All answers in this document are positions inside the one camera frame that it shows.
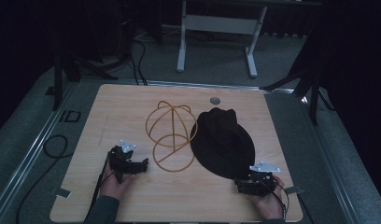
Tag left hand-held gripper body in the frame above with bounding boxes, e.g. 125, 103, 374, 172
107, 139, 142, 185

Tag black floor cable loop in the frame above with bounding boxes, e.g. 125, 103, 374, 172
15, 133, 70, 224

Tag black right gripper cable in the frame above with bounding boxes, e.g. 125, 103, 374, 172
262, 177, 290, 220

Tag person's left hand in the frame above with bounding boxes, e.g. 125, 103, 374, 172
99, 161, 134, 201

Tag gold wire hat stand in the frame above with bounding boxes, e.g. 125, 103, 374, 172
145, 100, 199, 174

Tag person's right hand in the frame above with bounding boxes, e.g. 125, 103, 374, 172
249, 175, 287, 220

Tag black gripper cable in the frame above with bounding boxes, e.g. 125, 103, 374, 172
87, 154, 116, 218
262, 177, 290, 220

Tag black tripod stand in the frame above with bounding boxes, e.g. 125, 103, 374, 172
261, 59, 336, 127
50, 46, 120, 112

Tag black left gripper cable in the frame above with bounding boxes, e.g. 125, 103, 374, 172
87, 154, 116, 218

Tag white desk frame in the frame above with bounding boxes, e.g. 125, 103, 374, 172
176, 0, 269, 79

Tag black cables on floor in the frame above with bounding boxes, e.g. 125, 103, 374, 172
128, 36, 149, 87

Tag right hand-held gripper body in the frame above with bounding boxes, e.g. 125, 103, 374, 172
241, 161, 282, 198

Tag metal floor rail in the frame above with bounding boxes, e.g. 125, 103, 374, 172
0, 81, 78, 216

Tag black brimmed hat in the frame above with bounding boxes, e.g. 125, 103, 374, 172
190, 106, 256, 181

